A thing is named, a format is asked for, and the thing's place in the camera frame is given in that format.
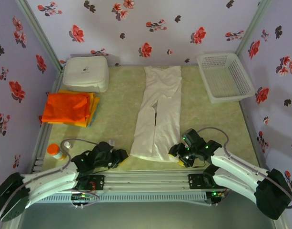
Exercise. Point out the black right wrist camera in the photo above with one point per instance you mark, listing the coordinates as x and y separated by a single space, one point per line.
190 138

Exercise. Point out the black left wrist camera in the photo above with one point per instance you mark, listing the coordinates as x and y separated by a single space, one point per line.
104 147

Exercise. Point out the yellow folded t-shirt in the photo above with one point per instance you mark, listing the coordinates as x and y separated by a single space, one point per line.
93 101

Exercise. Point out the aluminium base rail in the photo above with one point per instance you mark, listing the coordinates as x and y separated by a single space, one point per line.
145 183

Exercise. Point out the orange folded t-shirt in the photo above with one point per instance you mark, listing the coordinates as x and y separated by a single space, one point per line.
64 107

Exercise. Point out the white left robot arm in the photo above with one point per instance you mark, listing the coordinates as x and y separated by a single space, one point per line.
48 181

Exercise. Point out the orange-capped pill bottle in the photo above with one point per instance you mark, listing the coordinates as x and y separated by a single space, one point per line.
54 151

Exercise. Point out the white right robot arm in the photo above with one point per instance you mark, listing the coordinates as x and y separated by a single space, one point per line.
241 171

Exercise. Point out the green corner frame post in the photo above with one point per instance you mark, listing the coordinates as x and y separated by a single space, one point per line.
38 35
253 26

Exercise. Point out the white plastic mesh basket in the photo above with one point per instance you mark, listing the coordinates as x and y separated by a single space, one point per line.
225 78

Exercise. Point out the white zip fabric case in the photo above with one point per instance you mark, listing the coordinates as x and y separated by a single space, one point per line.
85 71

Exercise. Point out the white t-shirt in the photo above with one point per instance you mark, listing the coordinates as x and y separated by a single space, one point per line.
162 95

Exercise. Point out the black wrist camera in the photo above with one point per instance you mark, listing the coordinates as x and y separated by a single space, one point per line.
104 147
190 138

